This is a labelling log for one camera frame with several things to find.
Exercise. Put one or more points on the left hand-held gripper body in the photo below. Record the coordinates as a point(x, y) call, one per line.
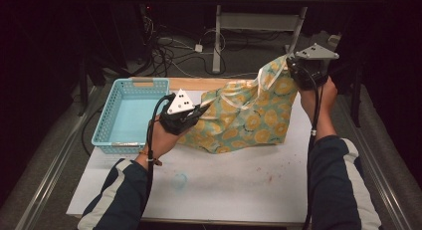
point(180, 105)

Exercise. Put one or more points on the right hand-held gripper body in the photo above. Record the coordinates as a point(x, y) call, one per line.
point(315, 52)

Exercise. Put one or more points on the light blue plastic basket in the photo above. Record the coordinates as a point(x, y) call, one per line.
point(132, 120)

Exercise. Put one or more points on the floral yellow tote bag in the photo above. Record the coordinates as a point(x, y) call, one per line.
point(252, 120)

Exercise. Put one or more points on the person's left hand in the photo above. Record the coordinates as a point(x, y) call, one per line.
point(162, 142)

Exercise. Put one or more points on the person's right hand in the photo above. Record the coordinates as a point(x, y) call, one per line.
point(328, 100)

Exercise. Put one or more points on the small white box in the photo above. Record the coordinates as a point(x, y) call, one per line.
point(334, 40)

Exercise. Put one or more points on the black metal stand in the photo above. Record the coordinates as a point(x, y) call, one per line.
point(355, 90)
point(83, 87)

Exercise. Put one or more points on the white power adapter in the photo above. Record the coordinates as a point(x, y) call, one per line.
point(198, 48)

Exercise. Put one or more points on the white board sheet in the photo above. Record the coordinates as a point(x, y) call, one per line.
point(232, 183)

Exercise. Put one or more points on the white metal desk frame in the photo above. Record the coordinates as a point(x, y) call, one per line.
point(258, 21)

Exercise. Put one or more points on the metal floor rail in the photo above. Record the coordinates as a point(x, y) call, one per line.
point(49, 177)
point(381, 177)

